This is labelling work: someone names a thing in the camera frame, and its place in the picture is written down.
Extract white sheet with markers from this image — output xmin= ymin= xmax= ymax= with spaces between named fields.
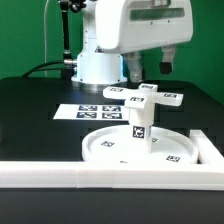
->
xmin=54 ymin=104 xmax=128 ymax=121

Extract white cross-shaped table base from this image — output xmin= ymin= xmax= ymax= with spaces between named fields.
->
xmin=103 ymin=84 xmax=183 ymax=110

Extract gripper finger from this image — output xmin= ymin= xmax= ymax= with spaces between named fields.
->
xmin=124 ymin=52 xmax=143 ymax=83
xmin=159 ymin=45 xmax=176 ymax=74

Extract black cable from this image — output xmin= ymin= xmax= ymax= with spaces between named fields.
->
xmin=21 ymin=59 xmax=78 ymax=79

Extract white L-shaped fence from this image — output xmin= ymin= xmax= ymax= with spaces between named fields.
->
xmin=0 ymin=130 xmax=224 ymax=191

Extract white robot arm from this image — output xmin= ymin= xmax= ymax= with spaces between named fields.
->
xmin=72 ymin=0 xmax=193 ymax=91

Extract white round table top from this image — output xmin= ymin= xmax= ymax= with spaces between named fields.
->
xmin=82 ymin=125 xmax=198 ymax=165

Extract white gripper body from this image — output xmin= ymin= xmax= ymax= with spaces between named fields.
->
xmin=95 ymin=0 xmax=193 ymax=54

